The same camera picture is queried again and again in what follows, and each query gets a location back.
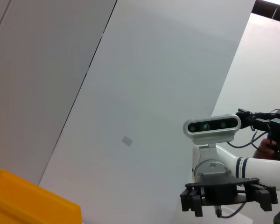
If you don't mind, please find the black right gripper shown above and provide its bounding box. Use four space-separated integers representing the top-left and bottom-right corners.
180 171 279 217

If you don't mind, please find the person's bare hand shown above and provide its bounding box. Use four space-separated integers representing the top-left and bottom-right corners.
252 138 280 161

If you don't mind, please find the yellow plastic storage bin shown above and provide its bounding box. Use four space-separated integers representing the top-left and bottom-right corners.
0 169 82 224

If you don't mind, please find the grey right gripper cable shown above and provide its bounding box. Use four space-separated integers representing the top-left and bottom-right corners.
214 202 248 219

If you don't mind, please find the thin blue cable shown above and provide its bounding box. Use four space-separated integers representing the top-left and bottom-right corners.
228 129 269 150

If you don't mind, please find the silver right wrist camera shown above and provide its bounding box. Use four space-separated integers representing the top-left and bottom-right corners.
182 114 242 146

